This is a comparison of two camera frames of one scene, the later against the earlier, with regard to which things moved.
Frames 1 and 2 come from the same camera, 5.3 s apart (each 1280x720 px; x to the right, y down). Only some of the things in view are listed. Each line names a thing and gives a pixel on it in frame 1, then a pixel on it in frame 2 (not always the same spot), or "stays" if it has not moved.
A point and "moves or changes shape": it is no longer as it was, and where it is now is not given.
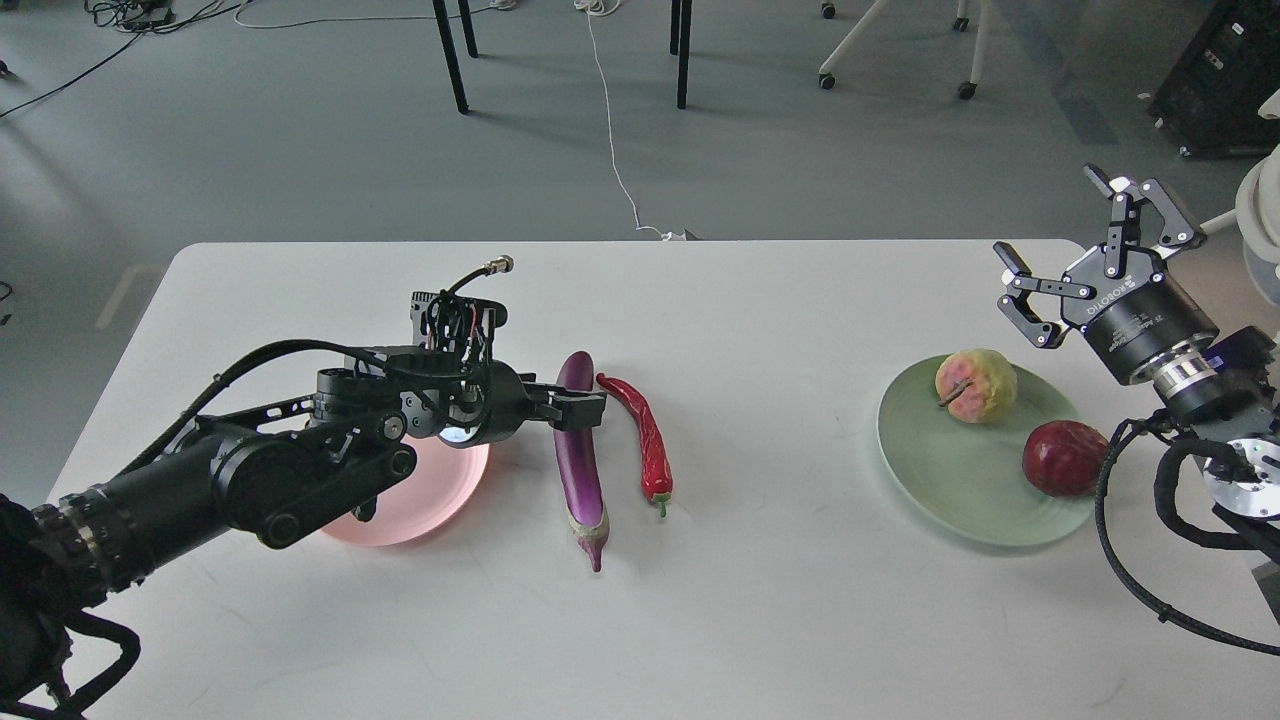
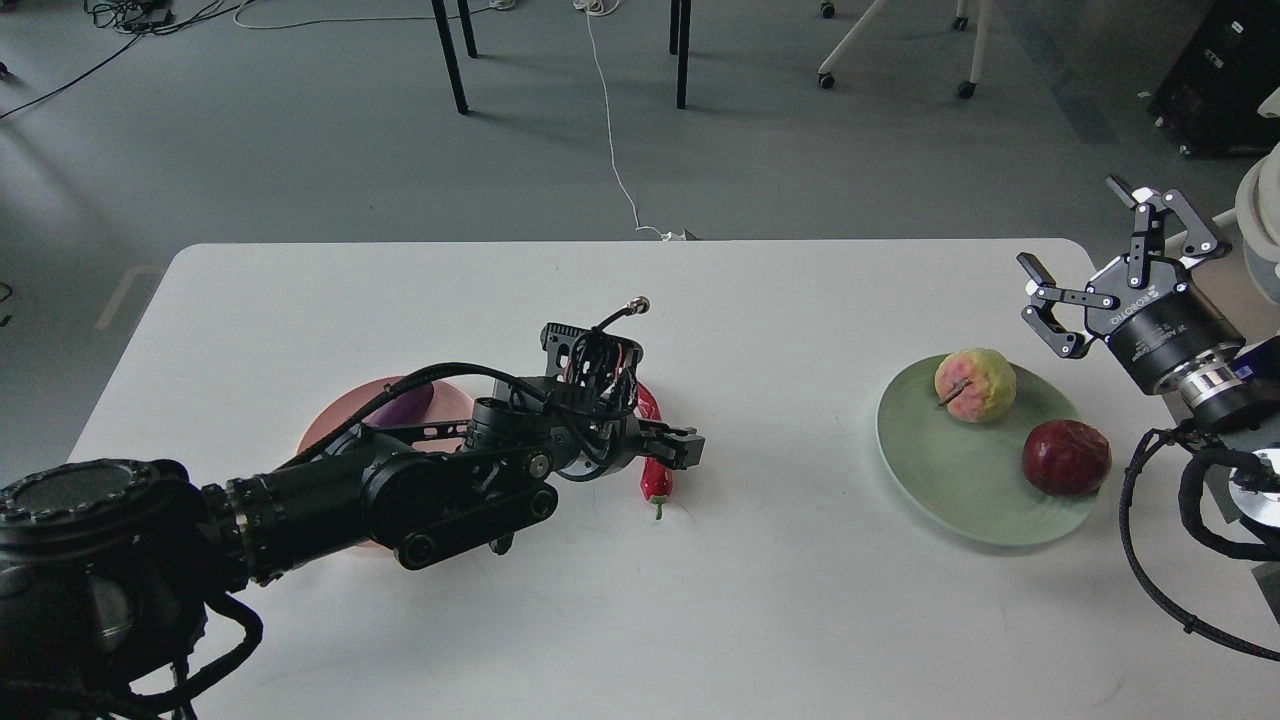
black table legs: [464, 8] stays
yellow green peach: [976, 385] stays
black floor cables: [145, 17] stays
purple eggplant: [579, 469] moves or changes shape
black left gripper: [493, 400] -> [613, 439]
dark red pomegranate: [1064, 458] stays
